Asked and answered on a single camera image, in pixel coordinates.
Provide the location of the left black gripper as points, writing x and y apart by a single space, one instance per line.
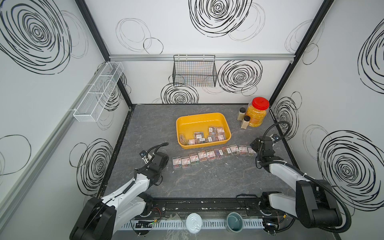
166 163

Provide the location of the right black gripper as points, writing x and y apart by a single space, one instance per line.
254 144

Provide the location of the clear paper clip box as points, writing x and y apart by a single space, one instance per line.
219 153
177 162
194 158
186 162
227 151
202 156
251 152
243 150
235 150
211 155

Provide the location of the yellow plastic storage tray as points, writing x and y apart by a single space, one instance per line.
187 125

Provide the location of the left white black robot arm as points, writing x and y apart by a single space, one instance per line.
101 218

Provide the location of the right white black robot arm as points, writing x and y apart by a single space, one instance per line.
315 204

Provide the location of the tilted paper clip box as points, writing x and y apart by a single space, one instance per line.
183 140

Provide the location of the front black cap spice bottle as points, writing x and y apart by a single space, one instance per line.
245 122

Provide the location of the black cap spice bottle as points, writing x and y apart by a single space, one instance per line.
241 113
245 122

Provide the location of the red lid corn jar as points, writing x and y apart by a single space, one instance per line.
257 111

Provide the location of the rear black cap spice bottle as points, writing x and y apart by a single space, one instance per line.
241 113

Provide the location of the grey green cup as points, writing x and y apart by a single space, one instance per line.
235 222

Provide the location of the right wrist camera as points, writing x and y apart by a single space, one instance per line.
275 138

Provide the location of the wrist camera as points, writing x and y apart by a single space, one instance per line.
275 138
144 157

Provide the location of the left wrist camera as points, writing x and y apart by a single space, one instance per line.
144 157

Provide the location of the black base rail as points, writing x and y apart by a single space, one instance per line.
251 206

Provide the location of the white slotted cable duct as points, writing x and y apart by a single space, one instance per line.
208 224

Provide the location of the black wire wall basket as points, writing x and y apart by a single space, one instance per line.
195 71

